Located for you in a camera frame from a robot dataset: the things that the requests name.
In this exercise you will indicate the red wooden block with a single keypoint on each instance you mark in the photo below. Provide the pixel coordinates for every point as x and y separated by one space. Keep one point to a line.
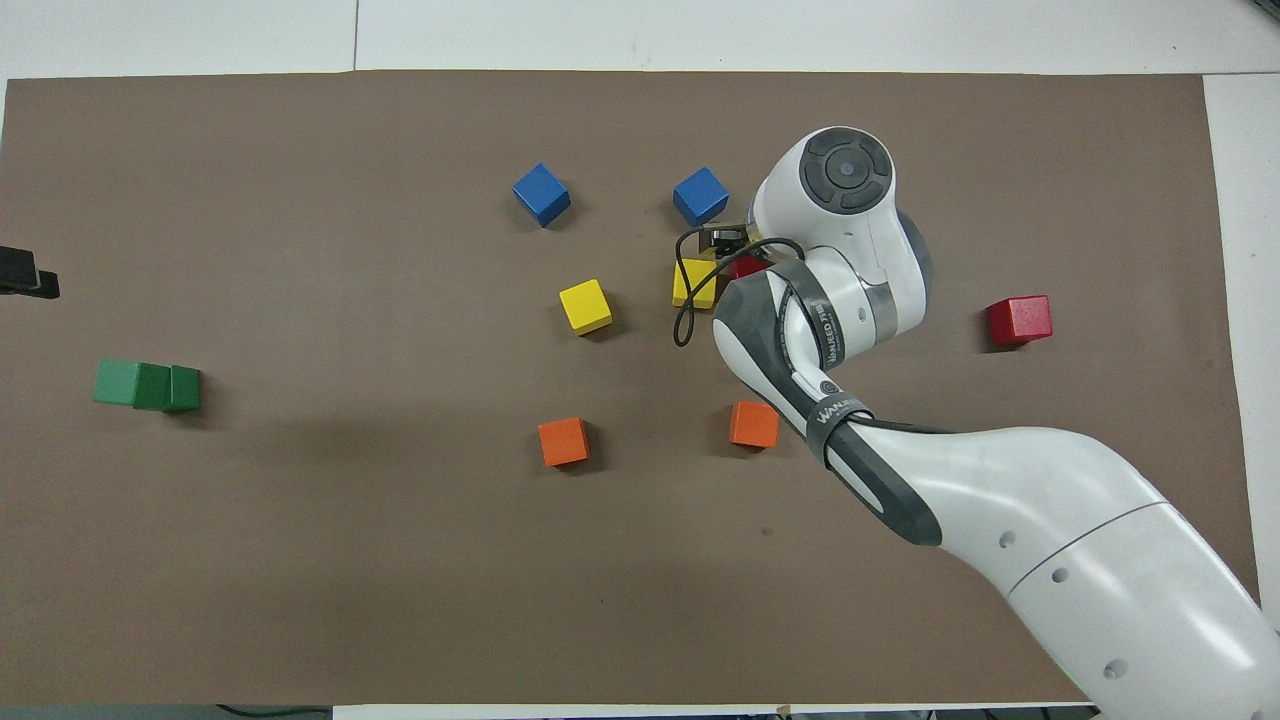
745 267
1018 320

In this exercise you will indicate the green wooden block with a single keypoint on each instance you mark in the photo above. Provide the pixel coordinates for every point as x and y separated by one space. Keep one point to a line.
118 382
185 390

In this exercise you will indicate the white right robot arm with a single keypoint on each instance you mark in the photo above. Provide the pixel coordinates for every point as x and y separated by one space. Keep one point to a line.
1050 520

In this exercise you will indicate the yellow wooden block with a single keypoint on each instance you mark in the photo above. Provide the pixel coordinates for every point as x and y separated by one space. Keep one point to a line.
585 306
704 280

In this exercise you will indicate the blue wooden block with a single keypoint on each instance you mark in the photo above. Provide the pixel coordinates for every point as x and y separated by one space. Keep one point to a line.
541 194
700 197

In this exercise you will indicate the orange wooden block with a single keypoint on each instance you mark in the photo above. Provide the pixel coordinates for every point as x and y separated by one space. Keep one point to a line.
754 424
563 441

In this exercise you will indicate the brown table mat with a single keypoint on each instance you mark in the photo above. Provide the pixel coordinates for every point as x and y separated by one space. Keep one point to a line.
400 580

